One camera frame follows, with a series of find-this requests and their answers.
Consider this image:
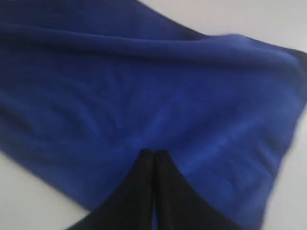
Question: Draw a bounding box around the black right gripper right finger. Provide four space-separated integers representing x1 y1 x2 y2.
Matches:
155 150 240 230

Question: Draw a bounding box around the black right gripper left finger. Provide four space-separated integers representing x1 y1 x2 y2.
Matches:
68 149 154 230

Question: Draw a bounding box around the blue towel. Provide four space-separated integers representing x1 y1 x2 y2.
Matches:
0 0 307 229

